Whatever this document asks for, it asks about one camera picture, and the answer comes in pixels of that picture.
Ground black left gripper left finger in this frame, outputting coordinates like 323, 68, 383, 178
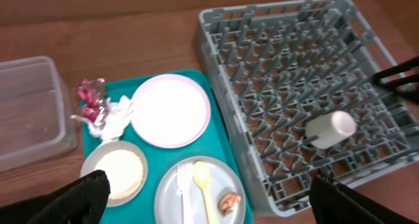
1, 170, 111, 224

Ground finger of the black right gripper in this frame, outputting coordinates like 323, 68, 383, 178
382, 74, 418, 103
373, 56, 418, 83

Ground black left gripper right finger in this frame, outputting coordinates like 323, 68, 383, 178
309, 176, 418, 224

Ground white paper cup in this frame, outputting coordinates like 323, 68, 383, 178
305, 111, 357, 149

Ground grey plate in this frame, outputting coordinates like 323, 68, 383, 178
154, 156, 246, 224

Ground white plastic fork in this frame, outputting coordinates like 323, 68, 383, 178
176, 162, 193, 224

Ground yellow plastic spoon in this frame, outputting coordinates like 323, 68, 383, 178
193, 160, 219, 224

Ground pink rimmed white plate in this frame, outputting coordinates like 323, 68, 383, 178
131, 73, 211, 149

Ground grey dishwasher rack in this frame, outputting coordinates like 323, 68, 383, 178
195, 0, 418, 217

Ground grey bowl with rice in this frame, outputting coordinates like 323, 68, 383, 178
80, 141, 148, 207

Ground crumpled white napkin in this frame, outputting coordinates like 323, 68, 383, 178
70, 96, 133, 143

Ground clear plastic bin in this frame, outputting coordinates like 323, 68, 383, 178
1, 56, 77, 172

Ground brown food scrap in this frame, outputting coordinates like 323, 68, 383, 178
218, 192, 242, 216

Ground red foil wrapper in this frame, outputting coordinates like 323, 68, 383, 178
76, 78, 106, 122

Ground teal plastic tray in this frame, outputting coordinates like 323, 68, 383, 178
82, 69, 242, 224

